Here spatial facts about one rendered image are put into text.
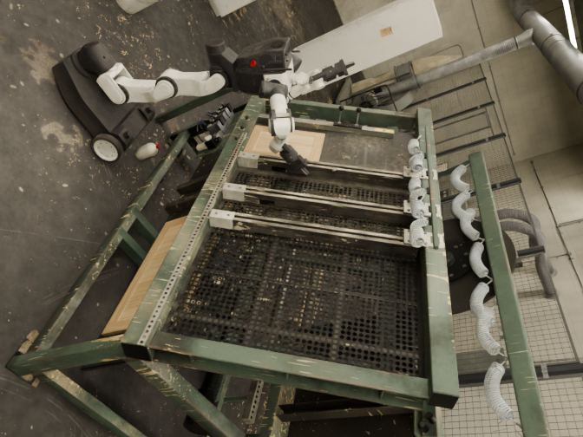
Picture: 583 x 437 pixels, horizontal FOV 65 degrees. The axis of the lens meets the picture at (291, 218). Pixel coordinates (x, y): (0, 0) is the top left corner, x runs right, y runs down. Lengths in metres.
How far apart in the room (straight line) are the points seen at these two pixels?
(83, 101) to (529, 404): 2.89
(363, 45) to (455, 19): 4.64
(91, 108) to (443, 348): 2.45
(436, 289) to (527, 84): 9.69
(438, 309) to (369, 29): 5.05
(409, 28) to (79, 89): 4.54
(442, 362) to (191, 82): 2.11
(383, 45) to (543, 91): 5.75
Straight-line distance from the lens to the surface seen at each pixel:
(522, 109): 11.79
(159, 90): 3.06
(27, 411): 2.75
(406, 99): 8.53
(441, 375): 1.91
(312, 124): 3.27
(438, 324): 2.04
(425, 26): 6.62
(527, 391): 2.40
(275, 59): 2.73
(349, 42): 6.72
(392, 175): 2.79
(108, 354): 2.16
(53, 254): 2.91
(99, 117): 3.22
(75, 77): 3.24
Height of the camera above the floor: 2.31
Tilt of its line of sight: 25 degrees down
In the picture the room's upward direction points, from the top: 74 degrees clockwise
